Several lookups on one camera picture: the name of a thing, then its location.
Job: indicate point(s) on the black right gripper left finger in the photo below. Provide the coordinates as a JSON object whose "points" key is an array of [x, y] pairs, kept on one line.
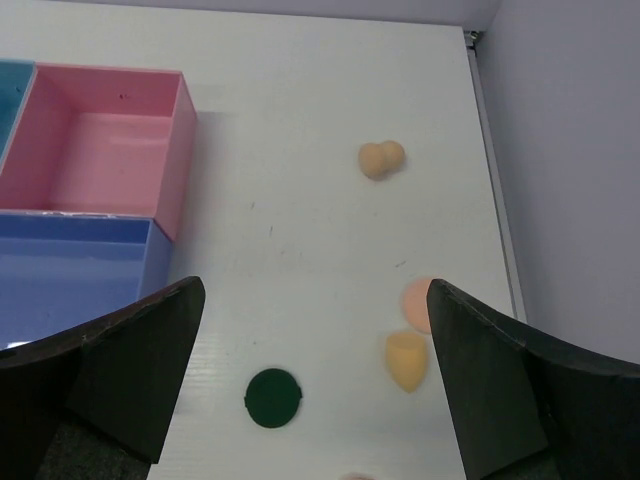
{"points": [[96, 401]]}

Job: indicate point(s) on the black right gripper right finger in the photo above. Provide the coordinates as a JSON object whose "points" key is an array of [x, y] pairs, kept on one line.
{"points": [[527, 405]]}

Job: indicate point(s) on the dark green round compact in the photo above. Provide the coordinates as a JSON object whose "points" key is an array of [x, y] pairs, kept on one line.
{"points": [[272, 398]]}

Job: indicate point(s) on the pink round powder puff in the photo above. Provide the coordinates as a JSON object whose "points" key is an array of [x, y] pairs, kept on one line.
{"points": [[414, 305]]}

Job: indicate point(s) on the yellow teardrop makeup sponge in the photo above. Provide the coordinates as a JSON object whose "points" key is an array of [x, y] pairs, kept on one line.
{"points": [[406, 358]]}

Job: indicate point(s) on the tan gourd-shaped makeup sponge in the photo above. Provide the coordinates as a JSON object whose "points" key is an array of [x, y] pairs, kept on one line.
{"points": [[379, 160]]}

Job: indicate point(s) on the pink round puff near base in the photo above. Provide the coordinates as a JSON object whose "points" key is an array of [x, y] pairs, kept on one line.
{"points": [[356, 476]]}

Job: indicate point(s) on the three-colour compartment organizer tray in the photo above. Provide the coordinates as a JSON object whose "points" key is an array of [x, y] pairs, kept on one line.
{"points": [[94, 168]]}

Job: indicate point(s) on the aluminium table edge rail right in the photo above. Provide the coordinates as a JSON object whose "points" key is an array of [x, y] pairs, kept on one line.
{"points": [[472, 39]]}

